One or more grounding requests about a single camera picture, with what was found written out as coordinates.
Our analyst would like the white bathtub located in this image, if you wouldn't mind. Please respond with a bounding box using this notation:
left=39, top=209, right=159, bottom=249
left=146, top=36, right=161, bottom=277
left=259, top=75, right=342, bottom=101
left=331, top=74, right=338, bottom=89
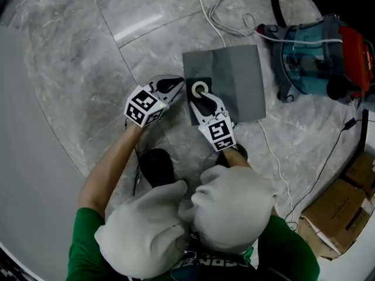
left=0, top=25, right=92, bottom=281

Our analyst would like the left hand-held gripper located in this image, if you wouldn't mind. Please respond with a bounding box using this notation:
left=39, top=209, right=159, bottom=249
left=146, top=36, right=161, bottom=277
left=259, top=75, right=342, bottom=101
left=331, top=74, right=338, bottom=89
left=124, top=74, right=186, bottom=129

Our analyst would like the person's right black shoe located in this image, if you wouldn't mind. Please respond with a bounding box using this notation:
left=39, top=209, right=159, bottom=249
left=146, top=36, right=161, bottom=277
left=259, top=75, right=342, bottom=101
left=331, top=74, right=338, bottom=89
left=215, top=143, right=249, bottom=167

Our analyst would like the person's right forearm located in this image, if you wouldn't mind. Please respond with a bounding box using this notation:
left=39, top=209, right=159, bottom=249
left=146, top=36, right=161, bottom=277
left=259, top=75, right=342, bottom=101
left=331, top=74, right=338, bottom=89
left=218, top=146, right=253, bottom=170

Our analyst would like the person's left forearm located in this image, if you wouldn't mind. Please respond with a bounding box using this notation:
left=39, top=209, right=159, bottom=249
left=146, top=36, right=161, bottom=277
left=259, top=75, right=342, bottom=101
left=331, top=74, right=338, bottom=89
left=77, top=123, right=148, bottom=216

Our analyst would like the person's left black shoe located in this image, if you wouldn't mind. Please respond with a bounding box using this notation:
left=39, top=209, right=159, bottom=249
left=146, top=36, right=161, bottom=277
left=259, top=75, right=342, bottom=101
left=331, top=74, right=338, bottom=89
left=139, top=147, right=177, bottom=189

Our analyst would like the red vacuum cleaner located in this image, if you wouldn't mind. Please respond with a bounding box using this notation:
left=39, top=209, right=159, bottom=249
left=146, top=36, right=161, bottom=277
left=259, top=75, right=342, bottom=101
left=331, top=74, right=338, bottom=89
left=255, top=12, right=375, bottom=105

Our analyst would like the person in white shirt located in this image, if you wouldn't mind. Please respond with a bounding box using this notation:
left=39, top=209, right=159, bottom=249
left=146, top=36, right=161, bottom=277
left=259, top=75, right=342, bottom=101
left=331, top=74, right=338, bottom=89
left=93, top=165, right=279, bottom=278

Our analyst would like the black floor cable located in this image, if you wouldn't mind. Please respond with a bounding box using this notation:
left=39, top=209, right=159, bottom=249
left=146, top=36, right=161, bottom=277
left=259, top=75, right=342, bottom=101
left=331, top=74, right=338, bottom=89
left=283, top=116, right=357, bottom=222

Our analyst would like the black vacuum hose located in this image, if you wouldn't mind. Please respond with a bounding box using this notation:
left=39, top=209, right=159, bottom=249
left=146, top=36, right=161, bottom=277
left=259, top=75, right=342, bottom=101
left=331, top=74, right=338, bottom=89
left=269, top=0, right=328, bottom=28

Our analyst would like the white power cable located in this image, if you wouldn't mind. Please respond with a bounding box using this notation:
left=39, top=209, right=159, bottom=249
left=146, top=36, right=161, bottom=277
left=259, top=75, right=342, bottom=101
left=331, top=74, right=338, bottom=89
left=183, top=0, right=343, bottom=231

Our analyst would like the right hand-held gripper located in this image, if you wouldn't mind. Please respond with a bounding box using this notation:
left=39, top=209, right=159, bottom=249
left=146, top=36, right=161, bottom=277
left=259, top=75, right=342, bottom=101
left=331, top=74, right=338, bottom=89
left=189, top=92, right=238, bottom=153

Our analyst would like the grey dust bag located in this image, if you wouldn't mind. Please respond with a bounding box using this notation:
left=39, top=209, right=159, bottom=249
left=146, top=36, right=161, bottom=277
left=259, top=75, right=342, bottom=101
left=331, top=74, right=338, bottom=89
left=181, top=44, right=268, bottom=127

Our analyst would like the person's green shirt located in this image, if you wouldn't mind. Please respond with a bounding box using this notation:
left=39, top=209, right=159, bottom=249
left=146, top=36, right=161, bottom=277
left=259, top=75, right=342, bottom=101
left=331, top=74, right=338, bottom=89
left=66, top=207, right=321, bottom=281

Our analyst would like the person's black shoe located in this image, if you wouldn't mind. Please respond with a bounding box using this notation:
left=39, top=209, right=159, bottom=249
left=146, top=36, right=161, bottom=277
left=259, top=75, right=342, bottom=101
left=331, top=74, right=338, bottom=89
left=139, top=147, right=177, bottom=189
left=215, top=143, right=249, bottom=167

